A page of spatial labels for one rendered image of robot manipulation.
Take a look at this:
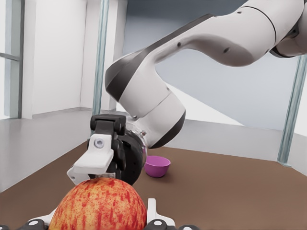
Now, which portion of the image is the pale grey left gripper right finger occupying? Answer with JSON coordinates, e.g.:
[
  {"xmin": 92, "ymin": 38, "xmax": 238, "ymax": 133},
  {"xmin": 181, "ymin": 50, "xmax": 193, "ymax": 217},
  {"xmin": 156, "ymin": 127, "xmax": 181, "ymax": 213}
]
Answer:
[{"xmin": 146, "ymin": 198, "xmax": 176, "ymax": 230}]

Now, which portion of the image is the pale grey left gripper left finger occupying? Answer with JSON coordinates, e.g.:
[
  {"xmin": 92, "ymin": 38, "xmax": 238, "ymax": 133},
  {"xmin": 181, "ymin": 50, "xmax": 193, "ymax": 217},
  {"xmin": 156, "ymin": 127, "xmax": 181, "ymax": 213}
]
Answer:
[{"xmin": 26, "ymin": 210, "xmax": 58, "ymax": 230}]

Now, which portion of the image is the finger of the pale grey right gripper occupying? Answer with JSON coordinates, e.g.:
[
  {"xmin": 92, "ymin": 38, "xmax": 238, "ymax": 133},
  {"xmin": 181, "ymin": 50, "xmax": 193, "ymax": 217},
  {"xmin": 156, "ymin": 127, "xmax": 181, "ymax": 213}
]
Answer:
[{"xmin": 66, "ymin": 134, "xmax": 114, "ymax": 186}]

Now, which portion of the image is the red yellow apple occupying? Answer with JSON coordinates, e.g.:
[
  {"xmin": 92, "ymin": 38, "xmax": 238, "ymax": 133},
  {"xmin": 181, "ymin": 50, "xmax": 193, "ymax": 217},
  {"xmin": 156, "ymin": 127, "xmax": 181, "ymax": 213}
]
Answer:
[{"xmin": 47, "ymin": 177, "xmax": 148, "ymax": 230}]

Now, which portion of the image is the purple bowl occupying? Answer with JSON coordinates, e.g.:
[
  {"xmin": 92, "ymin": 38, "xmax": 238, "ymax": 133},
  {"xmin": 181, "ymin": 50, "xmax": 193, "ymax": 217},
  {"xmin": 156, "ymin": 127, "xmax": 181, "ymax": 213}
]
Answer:
[{"xmin": 143, "ymin": 155, "xmax": 172, "ymax": 179}]

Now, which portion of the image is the silver frame post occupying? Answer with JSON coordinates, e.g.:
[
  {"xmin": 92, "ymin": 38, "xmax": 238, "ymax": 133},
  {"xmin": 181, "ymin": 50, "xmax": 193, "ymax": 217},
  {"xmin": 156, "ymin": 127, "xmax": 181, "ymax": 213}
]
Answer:
[
  {"xmin": 92, "ymin": 0, "xmax": 110, "ymax": 116},
  {"xmin": 276, "ymin": 54, "xmax": 307, "ymax": 166}
]

